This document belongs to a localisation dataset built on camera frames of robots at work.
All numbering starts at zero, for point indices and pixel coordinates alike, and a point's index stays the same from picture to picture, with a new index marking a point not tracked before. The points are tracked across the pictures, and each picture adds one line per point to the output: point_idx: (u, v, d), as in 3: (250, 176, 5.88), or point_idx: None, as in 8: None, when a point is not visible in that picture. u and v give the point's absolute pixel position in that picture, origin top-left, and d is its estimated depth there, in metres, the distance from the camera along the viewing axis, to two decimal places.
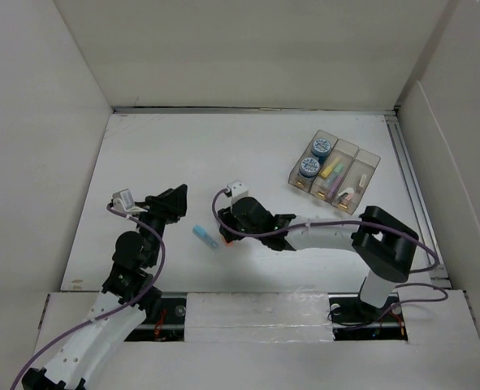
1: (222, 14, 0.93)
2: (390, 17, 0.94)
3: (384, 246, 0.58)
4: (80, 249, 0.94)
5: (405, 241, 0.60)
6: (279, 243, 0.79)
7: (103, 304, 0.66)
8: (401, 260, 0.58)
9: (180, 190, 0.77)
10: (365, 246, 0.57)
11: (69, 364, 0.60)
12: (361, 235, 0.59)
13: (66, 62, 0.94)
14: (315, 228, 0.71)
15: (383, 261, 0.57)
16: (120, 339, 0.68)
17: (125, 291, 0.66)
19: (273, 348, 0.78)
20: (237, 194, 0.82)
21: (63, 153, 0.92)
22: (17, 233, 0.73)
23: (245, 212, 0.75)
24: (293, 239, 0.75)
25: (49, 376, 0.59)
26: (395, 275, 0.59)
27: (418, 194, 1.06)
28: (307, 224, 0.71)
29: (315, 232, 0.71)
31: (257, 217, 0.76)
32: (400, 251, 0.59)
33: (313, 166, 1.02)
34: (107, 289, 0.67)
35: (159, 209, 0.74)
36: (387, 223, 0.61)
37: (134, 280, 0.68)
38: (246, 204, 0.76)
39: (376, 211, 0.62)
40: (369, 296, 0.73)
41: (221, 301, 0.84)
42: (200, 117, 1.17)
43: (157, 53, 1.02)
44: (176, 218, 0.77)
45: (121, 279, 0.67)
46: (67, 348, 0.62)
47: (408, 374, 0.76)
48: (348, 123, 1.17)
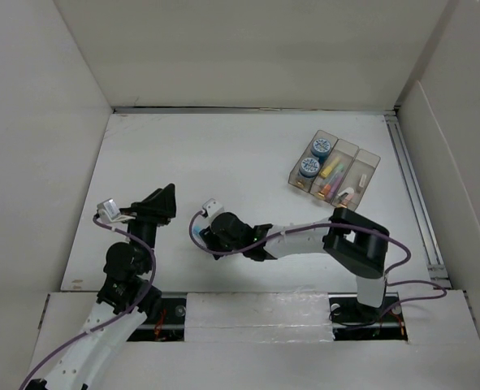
1: (221, 14, 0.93)
2: (389, 17, 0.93)
3: (355, 245, 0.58)
4: (80, 249, 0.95)
5: (377, 238, 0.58)
6: (260, 254, 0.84)
7: (99, 314, 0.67)
8: (374, 259, 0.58)
9: (165, 192, 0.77)
10: (336, 249, 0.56)
11: (68, 375, 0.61)
12: (330, 239, 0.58)
13: (66, 62, 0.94)
14: (290, 235, 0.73)
15: (355, 261, 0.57)
16: (118, 344, 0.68)
17: (120, 300, 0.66)
19: (272, 348, 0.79)
20: (213, 212, 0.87)
21: (63, 153, 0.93)
22: (16, 234, 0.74)
23: (224, 227, 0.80)
24: (271, 248, 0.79)
25: (49, 388, 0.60)
26: (370, 271, 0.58)
27: (418, 194, 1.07)
28: (282, 232, 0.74)
29: (291, 239, 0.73)
31: (236, 231, 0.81)
32: (372, 248, 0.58)
33: (313, 166, 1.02)
34: (103, 300, 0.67)
35: (149, 213, 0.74)
36: (356, 223, 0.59)
37: (128, 289, 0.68)
38: (224, 220, 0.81)
39: (344, 211, 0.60)
40: (365, 300, 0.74)
41: (220, 301, 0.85)
42: (200, 118, 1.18)
43: (157, 53, 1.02)
44: (167, 221, 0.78)
45: (115, 288, 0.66)
46: (66, 361, 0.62)
47: (408, 374, 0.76)
48: (348, 122, 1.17)
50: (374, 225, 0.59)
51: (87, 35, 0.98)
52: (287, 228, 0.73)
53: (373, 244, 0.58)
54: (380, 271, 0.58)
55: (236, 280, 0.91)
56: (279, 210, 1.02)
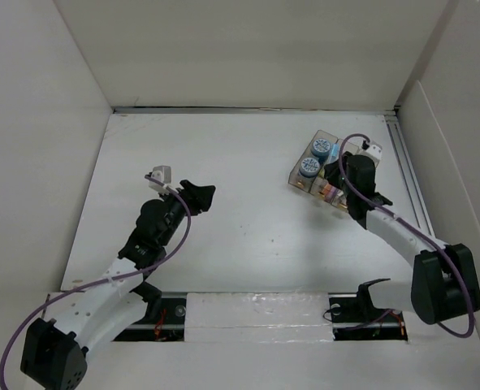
1: (220, 13, 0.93)
2: (389, 16, 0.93)
3: (440, 279, 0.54)
4: (80, 249, 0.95)
5: (461, 296, 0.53)
6: (359, 210, 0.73)
7: (119, 267, 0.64)
8: (445, 306, 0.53)
9: (214, 187, 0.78)
10: (423, 264, 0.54)
11: (80, 317, 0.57)
12: (428, 255, 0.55)
13: (65, 62, 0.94)
14: (400, 223, 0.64)
15: (429, 287, 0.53)
16: (120, 325, 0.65)
17: (140, 259, 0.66)
19: (273, 348, 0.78)
20: (370, 153, 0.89)
21: (63, 153, 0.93)
22: (16, 235, 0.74)
23: (359, 168, 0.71)
24: (370, 217, 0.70)
25: (58, 327, 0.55)
26: (426, 309, 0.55)
27: (418, 193, 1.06)
28: (395, 215, 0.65)
29: (396, 227, 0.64)
31: (363, 181, 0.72)
32: (450, 296, 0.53)
33: (313, 166, 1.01)
34: (123, 256, 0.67)
35: (188, 196, 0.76)
36: (463, 270, 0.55)
37: (150, 251, 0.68)
38: (366, 162, 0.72)
39: (464, 250, 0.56)
40: (380, 305, 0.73)
41: (221, 301, 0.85)
42: (200, 118, 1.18)
43: (157, 52, 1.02)
44: (198, 212, 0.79)
45: (138, 247, 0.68)
46: (80, 304, 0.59)
47: (408, 375, 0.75)
48: (348, 122, 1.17)
50: (473, 287, 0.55)
51: (87, 35, 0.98)
52: (401, 217, 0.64)
53: (457, 297, 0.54)
54: (438, 319, 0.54)
55: (235, 279, 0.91)
56: (280, 210, 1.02)
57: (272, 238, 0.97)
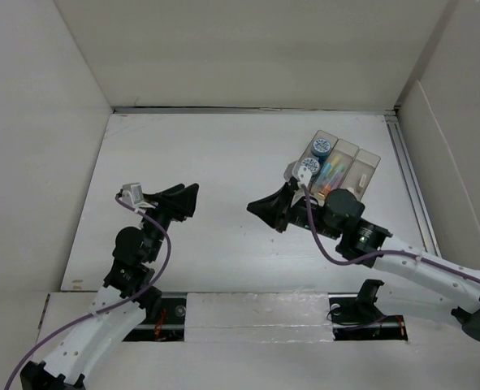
1: (220, 14, 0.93)
2: (388, 17, 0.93)
3: None
4: (80, 249, 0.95)
5: None
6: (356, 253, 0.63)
7: (105, 297, 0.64)
8: None
9: (195, 189, 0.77)
10: None
11: (69, 357, 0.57)
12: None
13: (65, 62, 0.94)
14: (426, 265, 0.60)
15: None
16: (118, 340, 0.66)
17: (127, 287, 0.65)
19: (272, 349, 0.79)
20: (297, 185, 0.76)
21: (63, 153, 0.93)
22: (16, 234, 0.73)
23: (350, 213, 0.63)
24: (382, 262, 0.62)
25: (48, 370, 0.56)
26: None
27: (418, 194, 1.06)
28: (419, 258, 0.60)
29: (425, 270, 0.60)
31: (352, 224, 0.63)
32: None
33: (313, 166, 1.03)
34: (109, 284, 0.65)
35: (168, 207, 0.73)
36: None
37: (136, 275, 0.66)
38: (350, 204, 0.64)
39: None
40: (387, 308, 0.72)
41: (220, 301, 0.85)
42: (200, 118, 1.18)
43: (156, 53, 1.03)
44: (182, 218, 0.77)
45: (123, 273, 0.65)
46: (67, 342, 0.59)
47: (408, 374, 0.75)
48: (348, 122, 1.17)
50: None
51: (88, 35, 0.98)
52: (426, 259, 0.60)
53: None
54: None
55: (235, 280, 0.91)
56: None
57: (272, 238, 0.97)
